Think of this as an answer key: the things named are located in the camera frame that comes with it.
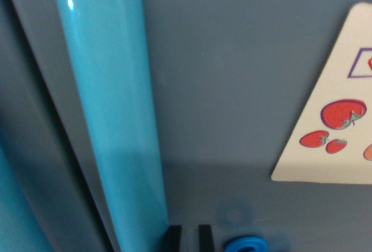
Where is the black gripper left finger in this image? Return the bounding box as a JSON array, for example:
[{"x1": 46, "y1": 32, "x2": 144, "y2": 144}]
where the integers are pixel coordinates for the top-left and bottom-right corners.
[{"x1": 160, "y1": 225, "x2": 183, "y2": 252}]

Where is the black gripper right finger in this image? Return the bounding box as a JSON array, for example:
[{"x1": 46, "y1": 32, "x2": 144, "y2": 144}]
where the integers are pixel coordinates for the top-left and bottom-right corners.
[{"x1": 198, "y1": 224, "x2": 216, "y2": 252}]

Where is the grey toy refrigerator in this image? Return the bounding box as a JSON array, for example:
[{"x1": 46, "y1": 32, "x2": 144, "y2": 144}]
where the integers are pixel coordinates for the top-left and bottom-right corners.
[{"x1": 2, "y1": 0, "x2": 372, "y2": 252}]

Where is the blue empty clip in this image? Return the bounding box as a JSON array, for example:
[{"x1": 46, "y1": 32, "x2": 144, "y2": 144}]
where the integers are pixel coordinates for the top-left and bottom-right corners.
[{"x1": 223, "y1": 236, "x2": 269, "y2": 252}]

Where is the cream shopping list card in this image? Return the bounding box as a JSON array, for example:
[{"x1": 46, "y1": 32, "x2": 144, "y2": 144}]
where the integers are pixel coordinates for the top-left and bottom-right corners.
[{"x1": 270, "y1": 1, "x2": 372, "y2": 185}]

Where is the teal fridge door handle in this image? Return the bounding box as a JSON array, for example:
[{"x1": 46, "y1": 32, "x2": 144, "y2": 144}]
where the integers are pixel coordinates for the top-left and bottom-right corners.
[{"x1": 51, "y1": 0, "x2": 170, "y2": 252}]

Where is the teal freezer door handle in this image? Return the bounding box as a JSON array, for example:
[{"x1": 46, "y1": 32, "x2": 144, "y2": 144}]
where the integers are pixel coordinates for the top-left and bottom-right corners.
[{"x1": 0, "y1": 144, "x2": 51, "y2": 252}]

